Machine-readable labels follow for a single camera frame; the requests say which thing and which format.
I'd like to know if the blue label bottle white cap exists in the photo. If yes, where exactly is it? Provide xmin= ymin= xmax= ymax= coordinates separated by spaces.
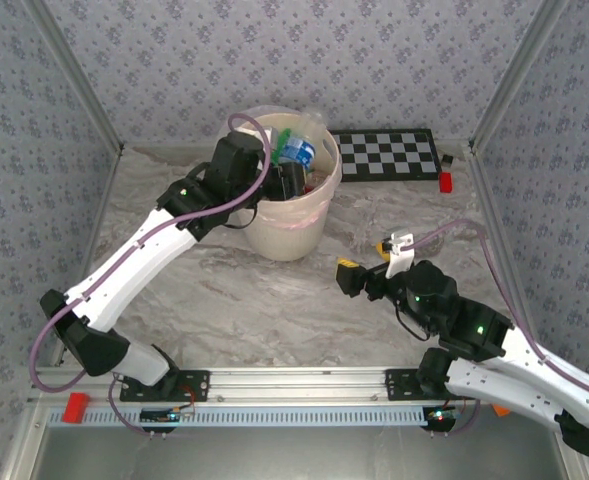
xmin=277 ymin=110 xmax=331 ymax=174

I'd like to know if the large green plastic bottle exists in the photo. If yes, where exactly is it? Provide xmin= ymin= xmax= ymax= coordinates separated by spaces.
xmin=271 ymin=127 xmax=294 ymax=164

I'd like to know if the pink translucent bin liner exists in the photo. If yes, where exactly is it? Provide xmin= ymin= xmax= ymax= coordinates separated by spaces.
xmin=216 ymin=105 xmax=344 ymax=232

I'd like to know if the beige plastic bin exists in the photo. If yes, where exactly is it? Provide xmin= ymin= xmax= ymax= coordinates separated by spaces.
xmin=217 ymin=112 xmax=344 ymax=262

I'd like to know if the black white checkerboard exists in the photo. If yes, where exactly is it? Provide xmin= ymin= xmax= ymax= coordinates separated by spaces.
xmin=328 ymin=128 xmax=443 ymax=184

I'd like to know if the right circuit board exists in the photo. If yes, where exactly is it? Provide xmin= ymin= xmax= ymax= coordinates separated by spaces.
xmin=422 ymin=407 xmax=459 ymax=426

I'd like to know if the circuit board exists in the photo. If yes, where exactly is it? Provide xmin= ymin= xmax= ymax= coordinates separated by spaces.
xmin=422 ymin=407 xmax=459 ymax=426
xmin=140 ymin=407 xmax=195 ymax=425

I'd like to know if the left circuit board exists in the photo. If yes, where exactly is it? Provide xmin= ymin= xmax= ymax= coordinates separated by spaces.
xmin=140 ymin=407 xmax=195 ymax=425

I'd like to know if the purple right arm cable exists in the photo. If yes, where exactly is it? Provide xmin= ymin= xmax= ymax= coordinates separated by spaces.
xmin=403 ymin=218 xmax=589 ymax=404

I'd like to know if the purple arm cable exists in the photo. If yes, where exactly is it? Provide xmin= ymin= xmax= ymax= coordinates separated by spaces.
xmin=27 ymin=113 xmax=270 ymax=394
xmin=403 ymin=218 xmax=589 ymax=404

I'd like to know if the black right mount plate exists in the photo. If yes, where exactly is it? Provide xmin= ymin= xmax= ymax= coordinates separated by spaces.
xmin=384 ymin=369 xmax=425 ymax=401

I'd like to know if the black mount plate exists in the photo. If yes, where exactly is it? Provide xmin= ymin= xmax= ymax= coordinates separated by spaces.
xmin=119 ymin=369 xmax=211 ymax=402
xmin=384 ymin=369 xmax=425 ymax=401

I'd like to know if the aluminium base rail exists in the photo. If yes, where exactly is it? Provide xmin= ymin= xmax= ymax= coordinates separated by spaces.
xmin=208 ymin=368 xmax=390 ymax=402

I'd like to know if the grey slotted cable duct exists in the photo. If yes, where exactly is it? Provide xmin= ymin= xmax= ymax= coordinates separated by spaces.
xmin=46 ymin=405 xmax=433 ymax=427

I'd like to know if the aluminium frame post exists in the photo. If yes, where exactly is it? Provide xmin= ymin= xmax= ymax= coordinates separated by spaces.
xmin=23 ymin=0 xmax=125 ymax=154
xmin=468 ymin=0 xmax=570 ymax=154

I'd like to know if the black left mount plate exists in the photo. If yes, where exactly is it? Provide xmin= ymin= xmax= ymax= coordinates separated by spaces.
xmin=119 ymin=369 xmax=211 ymax=402

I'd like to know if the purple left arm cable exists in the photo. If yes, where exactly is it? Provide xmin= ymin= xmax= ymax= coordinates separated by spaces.
xmin=27 ymin=113 xmax=270 ymax=394

